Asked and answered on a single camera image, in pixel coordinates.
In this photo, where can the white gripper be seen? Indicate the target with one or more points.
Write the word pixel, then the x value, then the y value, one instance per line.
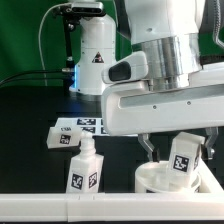
pixel 131 108

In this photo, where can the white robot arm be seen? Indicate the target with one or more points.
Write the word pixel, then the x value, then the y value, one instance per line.
pixel 165 30

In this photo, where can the white L-shaped fence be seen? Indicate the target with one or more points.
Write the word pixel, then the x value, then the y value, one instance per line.
pixel 208 204

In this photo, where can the white marker tag sheet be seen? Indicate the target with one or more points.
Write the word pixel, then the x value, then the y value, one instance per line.
pixel 91 124

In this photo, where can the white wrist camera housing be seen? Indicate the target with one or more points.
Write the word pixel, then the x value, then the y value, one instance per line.
pixel 131 68

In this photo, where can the black camera stand pole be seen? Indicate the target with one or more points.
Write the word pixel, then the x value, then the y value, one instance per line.
pixel 69 55

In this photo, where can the black camera on stand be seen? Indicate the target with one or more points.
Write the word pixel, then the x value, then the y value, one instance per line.
pixel 81 8

